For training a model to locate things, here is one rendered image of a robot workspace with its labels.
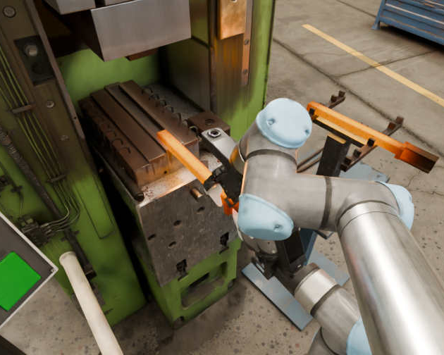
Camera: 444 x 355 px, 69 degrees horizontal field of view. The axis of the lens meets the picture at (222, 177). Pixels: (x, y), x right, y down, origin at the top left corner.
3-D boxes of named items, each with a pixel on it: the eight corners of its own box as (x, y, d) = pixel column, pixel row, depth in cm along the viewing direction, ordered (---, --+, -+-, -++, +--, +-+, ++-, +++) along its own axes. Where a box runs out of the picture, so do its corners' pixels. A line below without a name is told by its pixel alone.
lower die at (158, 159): (199, 158, 96) (198, 136, 90) (138, 188, 87) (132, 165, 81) (136, 98, 119) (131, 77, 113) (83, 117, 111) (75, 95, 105)
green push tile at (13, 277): (42, 277, 62) (13, 251, 59) (7, 311, 57) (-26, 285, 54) (39, 276, 63) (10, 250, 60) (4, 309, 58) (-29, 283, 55)
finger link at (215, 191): (208, 215, 74) (225, 202, 67) (195, 193, 75) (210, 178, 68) (218, 209, 76) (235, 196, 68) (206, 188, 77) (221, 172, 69)
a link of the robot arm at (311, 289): (313, 302, 54) (345, 275, 57) (294, 282, 56) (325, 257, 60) (306, 320, 59) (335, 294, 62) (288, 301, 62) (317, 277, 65)
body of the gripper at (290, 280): (248, 260, 69) (288, 305, 62) (250, 237, 63) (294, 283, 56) (274, 242, 72) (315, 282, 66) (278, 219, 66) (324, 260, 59)
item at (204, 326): (269, 312, 154) (270, 311, 154) (163, 398, 130) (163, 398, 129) (220, 254, 177) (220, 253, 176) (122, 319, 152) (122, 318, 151)
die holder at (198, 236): (242, 234, 130) (249, 150, 98) (160, 288, 114) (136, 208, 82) (172, 160, 162) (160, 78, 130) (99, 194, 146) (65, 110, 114)
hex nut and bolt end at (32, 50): (50, 75, 71) (37, 44, 66) (37, 79, 70) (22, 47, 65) (46, 71, 72) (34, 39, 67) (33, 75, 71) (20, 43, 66)
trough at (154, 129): (183, 146, 89) (182, 142, 87) (166, 153, 86) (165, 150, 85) (119, 84, 112) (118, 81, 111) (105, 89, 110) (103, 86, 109)
